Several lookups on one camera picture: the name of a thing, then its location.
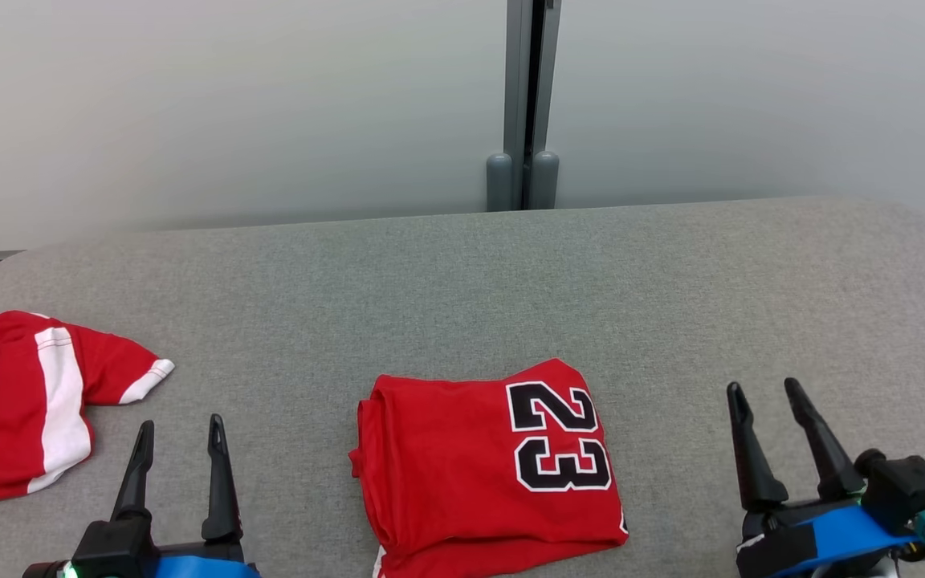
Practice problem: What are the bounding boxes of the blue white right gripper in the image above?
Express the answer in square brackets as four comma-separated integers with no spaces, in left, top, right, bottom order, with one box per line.
[726,377,917,578]

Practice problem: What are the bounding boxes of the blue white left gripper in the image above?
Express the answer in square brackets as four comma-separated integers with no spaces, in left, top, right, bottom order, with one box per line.
[112,414,261,578]

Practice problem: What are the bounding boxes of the red jersey with number 23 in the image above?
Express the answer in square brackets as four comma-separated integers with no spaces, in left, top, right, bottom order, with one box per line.
[348,358,629,578]

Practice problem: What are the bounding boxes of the grey cylindrical post cap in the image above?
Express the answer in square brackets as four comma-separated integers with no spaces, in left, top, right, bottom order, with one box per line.
[486,153,515,213]
[530,150,560,210]

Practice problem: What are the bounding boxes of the grey metal partition post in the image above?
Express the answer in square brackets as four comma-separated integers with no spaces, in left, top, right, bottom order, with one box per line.
[503,0,562,211]

